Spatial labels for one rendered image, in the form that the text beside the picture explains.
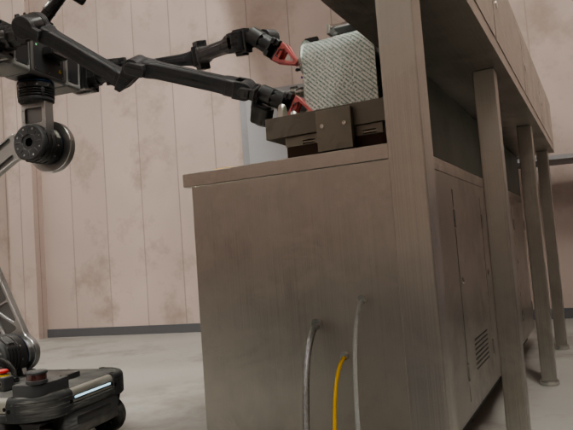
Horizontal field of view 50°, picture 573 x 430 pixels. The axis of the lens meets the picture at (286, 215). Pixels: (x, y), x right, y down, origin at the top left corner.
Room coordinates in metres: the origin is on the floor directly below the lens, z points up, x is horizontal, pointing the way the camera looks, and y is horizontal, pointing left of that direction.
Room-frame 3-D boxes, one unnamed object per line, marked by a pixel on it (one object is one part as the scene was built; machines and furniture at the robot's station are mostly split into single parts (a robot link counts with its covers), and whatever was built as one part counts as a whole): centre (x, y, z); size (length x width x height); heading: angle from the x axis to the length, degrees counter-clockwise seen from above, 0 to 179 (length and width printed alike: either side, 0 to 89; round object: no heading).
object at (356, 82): (1.82, -0.19, 1.11); 0.23 x 0.01 x 0.18; 63
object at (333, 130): (1.61, -0.14, 0.97); 0.10 x 0.03 x 0.11; 63
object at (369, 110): (1.70, -0.17, 1.00); 0.40 x 0.16 x 0.06; 63
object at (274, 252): (2.75, -0.58, 0.43); 2.52 x 0.64 x 0.86; 153
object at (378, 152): (2.75, -0.57, 0.88); 2.52 x 0.66 x 0.04; 153
